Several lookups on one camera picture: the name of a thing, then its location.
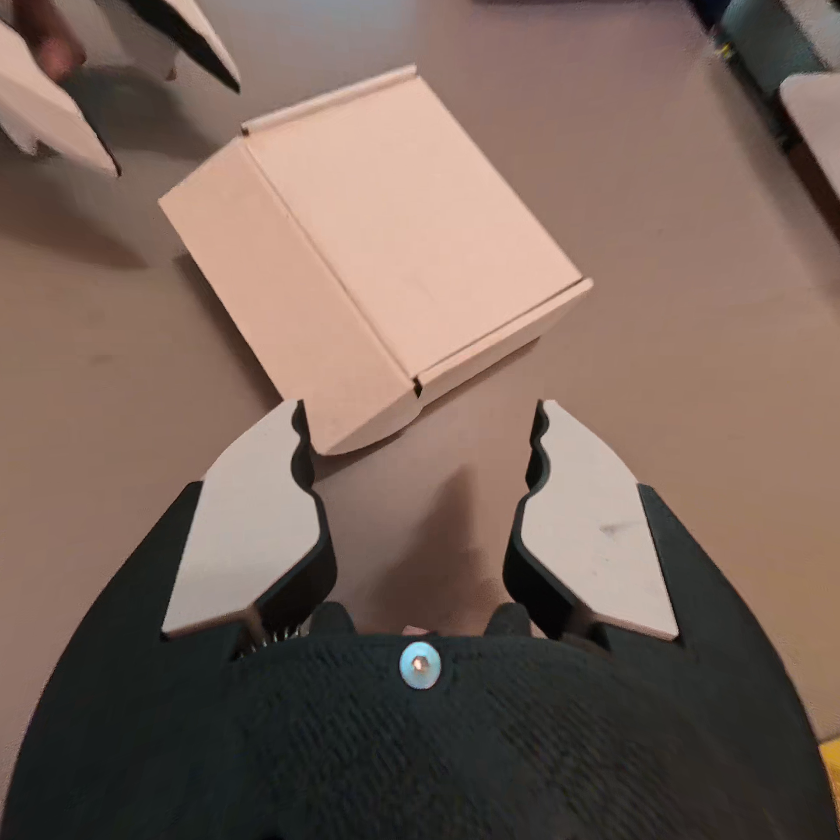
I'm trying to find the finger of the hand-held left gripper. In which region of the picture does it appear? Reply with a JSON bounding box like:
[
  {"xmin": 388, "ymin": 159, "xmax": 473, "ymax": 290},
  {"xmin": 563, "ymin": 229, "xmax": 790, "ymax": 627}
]
[
  {"xmin": 0, "ymin": 23, "xmax": 122, "ymax": 178},
  {"xmin": 98, "ymin": 0, "xmax": 242, "ymax": 94}
]

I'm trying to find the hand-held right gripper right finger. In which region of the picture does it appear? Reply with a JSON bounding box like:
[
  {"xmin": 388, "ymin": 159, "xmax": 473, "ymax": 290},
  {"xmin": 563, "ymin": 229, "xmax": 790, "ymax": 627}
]
[{"xmin": 502, "ymin": 398, "xmax": 680, "ymax": 644}]

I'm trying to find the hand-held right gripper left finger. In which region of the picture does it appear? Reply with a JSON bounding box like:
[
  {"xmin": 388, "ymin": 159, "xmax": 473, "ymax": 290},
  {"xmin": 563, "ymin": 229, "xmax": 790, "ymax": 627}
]
[{"xmin": 161, "ymin": 398, "xmax": 339, "ymax": 651}]

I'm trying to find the white cardboard box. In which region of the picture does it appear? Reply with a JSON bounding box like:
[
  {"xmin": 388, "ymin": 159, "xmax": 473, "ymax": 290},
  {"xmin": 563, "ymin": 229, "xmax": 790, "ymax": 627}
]
[{"xmin": 157, "ymin": 63, "xmax": 595, "ymax": 455}]

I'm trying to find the person's left hand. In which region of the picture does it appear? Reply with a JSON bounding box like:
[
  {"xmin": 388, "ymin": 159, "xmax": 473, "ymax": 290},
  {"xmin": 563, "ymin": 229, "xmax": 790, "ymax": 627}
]
[{"xmin": 13, "ymin": 0, "xmax": 86, "ymax": 83}]

